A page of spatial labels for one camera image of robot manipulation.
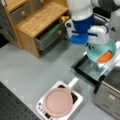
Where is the white induction cooker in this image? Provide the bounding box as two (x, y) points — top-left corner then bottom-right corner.
(36, 78), (83, 120)

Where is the white and blue gripper body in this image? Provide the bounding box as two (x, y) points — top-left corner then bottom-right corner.
(65, 15), (109, 45)

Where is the teal bowl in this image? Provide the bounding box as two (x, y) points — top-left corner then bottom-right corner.
(86, 40), (116, 63)

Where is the silver toaster oven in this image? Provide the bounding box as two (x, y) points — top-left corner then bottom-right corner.
(95, 68), (120, 120)

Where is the white pan handle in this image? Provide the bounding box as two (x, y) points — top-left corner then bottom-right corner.
(67, 77), (79, 90)

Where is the pink pan lid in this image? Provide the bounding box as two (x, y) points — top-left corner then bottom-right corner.
(43, 88), (73, 117)

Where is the wooden drawer cabinet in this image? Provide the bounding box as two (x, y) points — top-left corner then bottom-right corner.
(0, 0), (69, 58)

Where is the orange toy carrot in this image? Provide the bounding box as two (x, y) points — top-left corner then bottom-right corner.
(97, 51), (112, 62)

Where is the open grey drawer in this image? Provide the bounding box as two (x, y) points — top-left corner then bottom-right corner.
(36, 16), (69, 50)

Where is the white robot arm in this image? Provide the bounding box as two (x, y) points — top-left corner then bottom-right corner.
(67, 0), (120, 45)

